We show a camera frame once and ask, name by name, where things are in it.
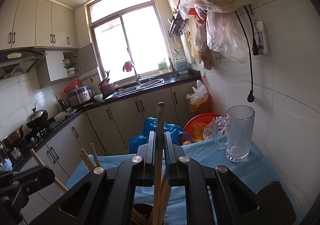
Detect blue plastic bag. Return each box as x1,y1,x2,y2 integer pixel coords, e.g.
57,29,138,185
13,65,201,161
129,117,195,154

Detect kitchen window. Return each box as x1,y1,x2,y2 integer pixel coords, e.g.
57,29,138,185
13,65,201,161
87,0,170,83

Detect red plastic basin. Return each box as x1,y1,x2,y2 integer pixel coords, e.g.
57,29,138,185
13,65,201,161
181,113,220,144

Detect upper kitchen cabinets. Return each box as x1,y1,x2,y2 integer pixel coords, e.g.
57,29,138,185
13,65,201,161
1,0,79,50

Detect brown clay pot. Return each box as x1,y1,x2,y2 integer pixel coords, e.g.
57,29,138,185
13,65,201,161
98,70,115,99

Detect kitchen cabinets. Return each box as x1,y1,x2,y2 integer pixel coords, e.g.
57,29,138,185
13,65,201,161
36,80,196,184
1,0,79,50

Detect kitchen faucet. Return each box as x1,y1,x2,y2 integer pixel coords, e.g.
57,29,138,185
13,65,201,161
131,63,141,85

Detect pink hanging plastic bag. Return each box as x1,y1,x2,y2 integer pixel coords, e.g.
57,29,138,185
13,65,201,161
194,12,249,64

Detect smartphone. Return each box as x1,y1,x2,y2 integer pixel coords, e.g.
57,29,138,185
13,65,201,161
257,179,297,224

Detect black power cable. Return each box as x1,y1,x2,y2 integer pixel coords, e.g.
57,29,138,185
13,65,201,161
233,4,259,104

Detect silver rice cooker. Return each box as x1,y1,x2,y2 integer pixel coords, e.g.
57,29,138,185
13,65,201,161
67,85,94,108

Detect black wok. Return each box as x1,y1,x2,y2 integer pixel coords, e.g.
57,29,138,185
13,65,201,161
26,102,48,130

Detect clear glass mug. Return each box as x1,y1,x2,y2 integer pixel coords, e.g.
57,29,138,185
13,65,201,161
213,105,255,162

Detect blue towel table cover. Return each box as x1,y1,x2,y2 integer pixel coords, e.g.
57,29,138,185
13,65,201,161
66,139,303,224

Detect white plastic bag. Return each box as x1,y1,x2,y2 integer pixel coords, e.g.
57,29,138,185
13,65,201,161
185,80,210,114

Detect lower kitchen cabinets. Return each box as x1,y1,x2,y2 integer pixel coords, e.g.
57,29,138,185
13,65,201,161
36,80,196,184

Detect dark perforated utensil holder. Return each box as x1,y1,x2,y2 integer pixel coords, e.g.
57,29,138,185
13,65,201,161
131,203,153,224

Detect range hood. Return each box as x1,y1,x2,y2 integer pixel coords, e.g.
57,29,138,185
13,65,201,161
1,48,47,80

